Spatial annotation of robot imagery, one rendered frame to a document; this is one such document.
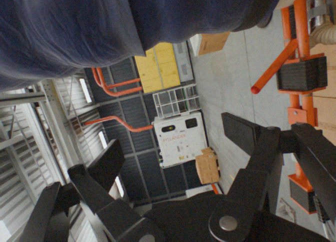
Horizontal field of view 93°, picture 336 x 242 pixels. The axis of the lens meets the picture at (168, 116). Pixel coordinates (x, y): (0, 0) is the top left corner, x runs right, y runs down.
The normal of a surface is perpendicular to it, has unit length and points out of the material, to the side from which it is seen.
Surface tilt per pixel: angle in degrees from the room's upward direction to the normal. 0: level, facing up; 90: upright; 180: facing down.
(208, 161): 88
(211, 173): 89
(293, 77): 0
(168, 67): 90
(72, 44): 97
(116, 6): 72
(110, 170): 180
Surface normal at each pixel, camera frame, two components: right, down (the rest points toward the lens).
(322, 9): -0.45, 0.29
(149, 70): 0.04, 0.22
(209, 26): -0.01, 0.99
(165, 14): -0.18, 0.84
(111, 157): 0.97, -0.24
